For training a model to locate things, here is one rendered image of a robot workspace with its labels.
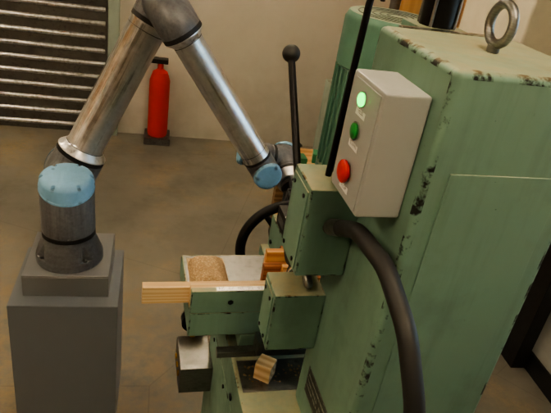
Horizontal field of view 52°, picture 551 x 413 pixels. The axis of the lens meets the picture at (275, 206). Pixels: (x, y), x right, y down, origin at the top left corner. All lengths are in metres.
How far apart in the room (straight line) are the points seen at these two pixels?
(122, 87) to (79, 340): 0.76
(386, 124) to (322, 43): 3.58
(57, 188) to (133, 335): 0.99
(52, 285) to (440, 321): 1.21
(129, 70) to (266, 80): 2.60
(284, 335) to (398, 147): 0.45
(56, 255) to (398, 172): 1.22
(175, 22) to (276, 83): 2.74
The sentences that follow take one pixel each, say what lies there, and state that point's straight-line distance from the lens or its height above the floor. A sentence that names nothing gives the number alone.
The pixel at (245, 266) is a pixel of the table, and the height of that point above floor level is 0.90.
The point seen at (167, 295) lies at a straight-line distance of 1.17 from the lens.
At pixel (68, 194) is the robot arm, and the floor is 0.87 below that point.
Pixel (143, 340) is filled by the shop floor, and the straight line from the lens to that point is 2.43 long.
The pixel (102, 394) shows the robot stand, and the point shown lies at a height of 0.19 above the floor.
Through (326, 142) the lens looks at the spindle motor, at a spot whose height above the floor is 1.27.
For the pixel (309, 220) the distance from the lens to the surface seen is 0.82.
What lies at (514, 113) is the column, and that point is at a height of 1.48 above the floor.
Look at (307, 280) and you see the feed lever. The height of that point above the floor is 1.10.
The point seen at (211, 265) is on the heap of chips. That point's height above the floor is 0.93.
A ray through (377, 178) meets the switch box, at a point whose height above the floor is 1.38.
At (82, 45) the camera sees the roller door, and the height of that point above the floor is 0.61.
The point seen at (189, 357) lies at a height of 0.62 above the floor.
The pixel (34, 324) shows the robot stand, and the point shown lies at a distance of 1.80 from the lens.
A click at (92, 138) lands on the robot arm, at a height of 0.95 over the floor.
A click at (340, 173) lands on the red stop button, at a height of 1.36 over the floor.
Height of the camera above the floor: 1.65
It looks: 28 degrees down
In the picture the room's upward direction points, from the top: 10 degrees clockwise
